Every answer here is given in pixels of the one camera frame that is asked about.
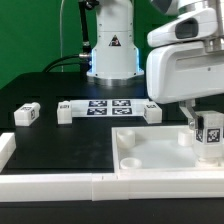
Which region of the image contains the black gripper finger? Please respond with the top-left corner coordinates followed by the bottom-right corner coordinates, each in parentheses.
top-left (179, 99), bottom-right (198, 130)

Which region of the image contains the white U-shaped obstacle fence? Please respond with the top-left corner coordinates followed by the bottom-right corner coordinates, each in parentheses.
top-left (0, 133), bottom-right (224, 202)

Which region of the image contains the white thin cable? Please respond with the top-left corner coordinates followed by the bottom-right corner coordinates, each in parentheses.
top-left (59, 0), bottom-right (65, 73)

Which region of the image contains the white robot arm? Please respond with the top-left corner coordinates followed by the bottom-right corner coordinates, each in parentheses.
top-left (79, 0), bottom-right (224, 129)

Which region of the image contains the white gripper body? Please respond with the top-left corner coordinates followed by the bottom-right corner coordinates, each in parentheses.
top-left (146, 8), bottom-right (224, 104)

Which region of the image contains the white square tabletop tray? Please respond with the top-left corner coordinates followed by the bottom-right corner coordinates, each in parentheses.
top-left (110, 125), bottom-right (224, 174)

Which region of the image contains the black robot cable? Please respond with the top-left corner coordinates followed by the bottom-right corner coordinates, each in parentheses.
top-left (42, 53), bottom-right (93, 73)

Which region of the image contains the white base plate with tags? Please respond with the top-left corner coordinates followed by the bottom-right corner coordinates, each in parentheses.
top-left (71, 99), bottom-right (148, 117)

